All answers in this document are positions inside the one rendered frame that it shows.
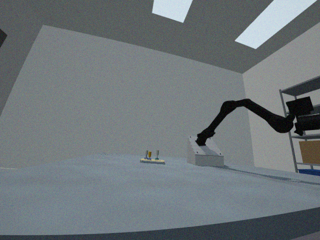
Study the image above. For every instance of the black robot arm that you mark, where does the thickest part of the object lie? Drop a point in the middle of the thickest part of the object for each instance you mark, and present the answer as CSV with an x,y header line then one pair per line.
x,y
297,108

